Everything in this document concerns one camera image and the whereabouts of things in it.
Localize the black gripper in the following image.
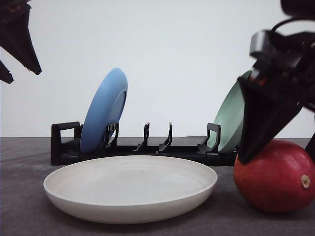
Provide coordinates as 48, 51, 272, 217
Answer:
238, 29, 315, 164

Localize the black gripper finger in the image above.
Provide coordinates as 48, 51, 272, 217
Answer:
0, 0, 42, 75
0, 60, 14, 84

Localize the white plate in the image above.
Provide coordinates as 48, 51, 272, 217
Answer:
43, 156, 218, 224

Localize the green plate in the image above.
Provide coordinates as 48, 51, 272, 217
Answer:
209, 71, 252, 153

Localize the blue plate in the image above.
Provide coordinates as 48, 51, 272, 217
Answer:
80, 68, 128, 154

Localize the black dish rack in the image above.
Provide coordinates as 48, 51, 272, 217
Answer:
52, 121, 239, 166

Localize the black cable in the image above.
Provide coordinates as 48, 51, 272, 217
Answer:
271, 18, 293, 32

